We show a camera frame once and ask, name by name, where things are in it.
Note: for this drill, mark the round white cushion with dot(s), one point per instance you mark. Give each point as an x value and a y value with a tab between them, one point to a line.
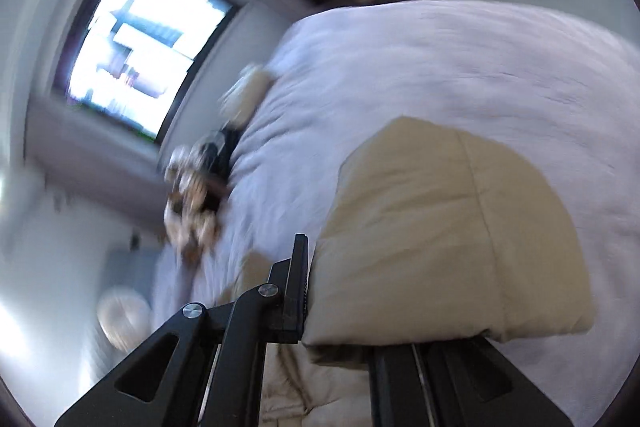
125	319

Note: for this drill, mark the black cloth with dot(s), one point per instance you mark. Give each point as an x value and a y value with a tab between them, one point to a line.
220	154

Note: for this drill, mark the lavender bed blanket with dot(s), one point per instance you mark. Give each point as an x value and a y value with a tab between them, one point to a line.
450	67

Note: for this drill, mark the beige pillowcase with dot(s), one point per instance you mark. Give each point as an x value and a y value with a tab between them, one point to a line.
430	227

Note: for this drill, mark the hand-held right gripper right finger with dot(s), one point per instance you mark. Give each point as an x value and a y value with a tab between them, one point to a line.
400	387

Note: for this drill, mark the patterned brown cream clothes pile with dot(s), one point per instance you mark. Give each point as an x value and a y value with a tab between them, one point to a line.
192	202

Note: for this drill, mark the cream knotted cushion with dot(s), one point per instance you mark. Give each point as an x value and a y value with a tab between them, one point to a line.
247	94

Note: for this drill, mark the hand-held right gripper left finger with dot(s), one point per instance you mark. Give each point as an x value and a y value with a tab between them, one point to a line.
294	297

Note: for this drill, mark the window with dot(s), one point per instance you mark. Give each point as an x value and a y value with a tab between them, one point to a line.
150	37

